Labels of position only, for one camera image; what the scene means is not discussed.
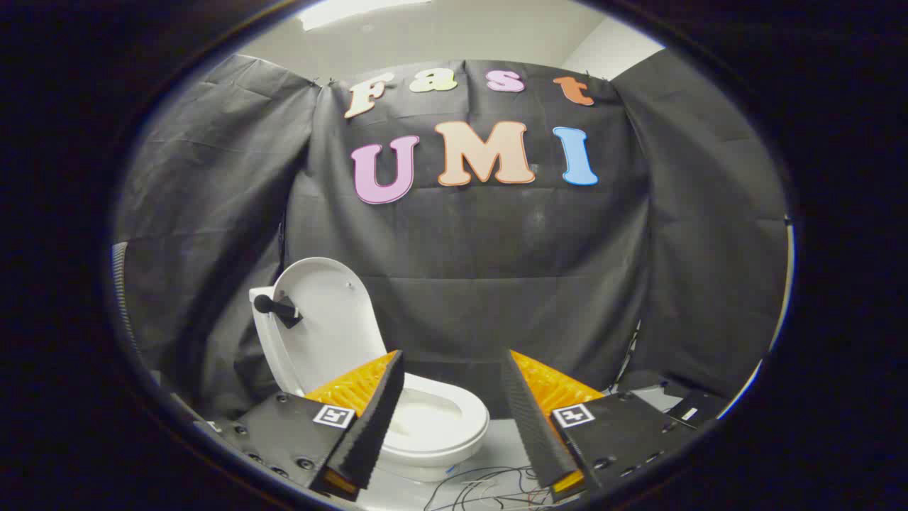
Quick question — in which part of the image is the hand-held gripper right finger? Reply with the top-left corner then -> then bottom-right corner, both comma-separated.
502,348 -> 703,503

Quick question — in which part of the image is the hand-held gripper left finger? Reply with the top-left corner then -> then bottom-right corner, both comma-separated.
213,349 -> 406,502

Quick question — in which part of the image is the white toilet lid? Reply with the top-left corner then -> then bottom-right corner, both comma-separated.
272,257 -> 389,395

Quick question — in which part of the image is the white toilet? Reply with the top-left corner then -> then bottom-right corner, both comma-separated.
249,286 -> 490,483

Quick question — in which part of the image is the black flat device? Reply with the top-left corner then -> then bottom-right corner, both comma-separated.
663,389 -> 731,430

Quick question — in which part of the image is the black backdrop cloth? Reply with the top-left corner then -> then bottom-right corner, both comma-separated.
113,48 -> 790,419

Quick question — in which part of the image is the tangle of thin wires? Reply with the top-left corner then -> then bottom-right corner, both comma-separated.
424,465 -> 554,511

